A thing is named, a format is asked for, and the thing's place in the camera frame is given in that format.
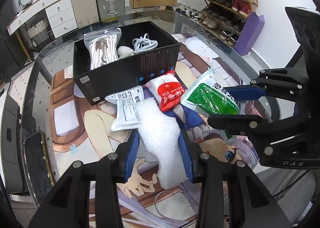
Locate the beige suitcase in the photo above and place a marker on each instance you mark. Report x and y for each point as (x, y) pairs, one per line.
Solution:
(85, 11)

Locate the white drawer desk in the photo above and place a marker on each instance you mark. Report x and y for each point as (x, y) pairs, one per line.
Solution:
(59, 14)

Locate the black cardboard box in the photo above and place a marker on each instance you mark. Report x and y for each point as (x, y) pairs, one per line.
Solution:
(129, 72)

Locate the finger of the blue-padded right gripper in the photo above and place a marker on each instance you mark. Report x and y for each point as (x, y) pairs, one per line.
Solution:
(237, 122)
(246, 93)

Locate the bag of white laces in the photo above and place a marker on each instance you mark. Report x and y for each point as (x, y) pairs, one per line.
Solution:
(102, 46)

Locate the red and white packet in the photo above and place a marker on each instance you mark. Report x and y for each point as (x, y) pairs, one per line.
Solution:
(167, 90)

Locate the woven laundry basket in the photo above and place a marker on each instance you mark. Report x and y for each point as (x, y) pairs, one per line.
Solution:
(39, 33)

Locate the white side cabinet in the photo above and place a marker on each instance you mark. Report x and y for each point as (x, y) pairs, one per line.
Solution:
(12, 173)

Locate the purple bag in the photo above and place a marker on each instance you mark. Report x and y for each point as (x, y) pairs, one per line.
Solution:
(249, 34)

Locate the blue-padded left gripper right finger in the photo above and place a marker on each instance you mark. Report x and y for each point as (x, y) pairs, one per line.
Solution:
(228, 189)

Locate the wooden shoe rack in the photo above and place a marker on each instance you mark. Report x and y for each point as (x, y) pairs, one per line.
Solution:
(226, 19)

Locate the white foam sheet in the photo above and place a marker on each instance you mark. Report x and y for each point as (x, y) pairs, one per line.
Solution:
(160, 134)

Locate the glass coffee table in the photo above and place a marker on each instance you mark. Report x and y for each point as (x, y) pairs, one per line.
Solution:
(58, 55)

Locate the green medicine packet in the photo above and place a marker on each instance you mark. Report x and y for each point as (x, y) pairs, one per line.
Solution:
(208, 95)

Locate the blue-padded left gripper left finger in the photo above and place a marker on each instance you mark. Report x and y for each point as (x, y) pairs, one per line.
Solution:
(67, 203)

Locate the black smartphone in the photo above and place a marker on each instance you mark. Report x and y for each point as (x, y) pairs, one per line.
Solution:
(39, 170)

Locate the white printed packet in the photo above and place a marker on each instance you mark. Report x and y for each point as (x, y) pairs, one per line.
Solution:
(126, 117)

